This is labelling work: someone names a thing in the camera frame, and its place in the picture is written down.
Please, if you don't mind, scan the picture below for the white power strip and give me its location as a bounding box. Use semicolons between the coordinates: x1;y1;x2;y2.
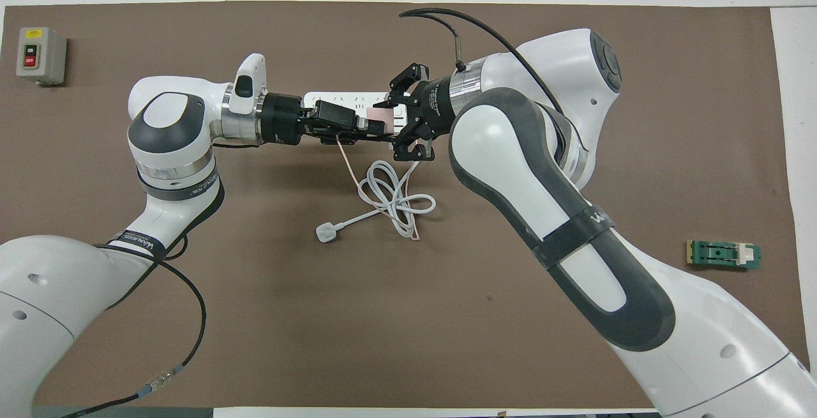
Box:
303;91;412;141

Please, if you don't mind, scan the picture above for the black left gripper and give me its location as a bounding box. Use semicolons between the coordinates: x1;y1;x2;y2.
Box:
258;93;359;146

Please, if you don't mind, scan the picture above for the thin pink charging cable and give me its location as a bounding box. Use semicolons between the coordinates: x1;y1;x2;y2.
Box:
335;137;423;241

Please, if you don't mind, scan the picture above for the grey-white power cord with plug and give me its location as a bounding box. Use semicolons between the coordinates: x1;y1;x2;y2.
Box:
315;160;437;244

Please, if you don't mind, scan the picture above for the brown table mat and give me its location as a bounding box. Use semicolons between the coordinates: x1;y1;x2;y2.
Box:
0;1;814;409

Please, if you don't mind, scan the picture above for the grey on-off switch box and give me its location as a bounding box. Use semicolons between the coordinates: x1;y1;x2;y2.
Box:
17;27;68;86

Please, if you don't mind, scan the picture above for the green fixture on yellow sponge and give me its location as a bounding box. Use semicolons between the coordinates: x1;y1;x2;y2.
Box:
687;240;762;272

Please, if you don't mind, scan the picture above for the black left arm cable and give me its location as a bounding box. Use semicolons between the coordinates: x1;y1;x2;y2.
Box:
61;239;208;418

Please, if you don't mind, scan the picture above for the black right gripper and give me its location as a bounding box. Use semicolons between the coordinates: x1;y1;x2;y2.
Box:
337;63;456;163

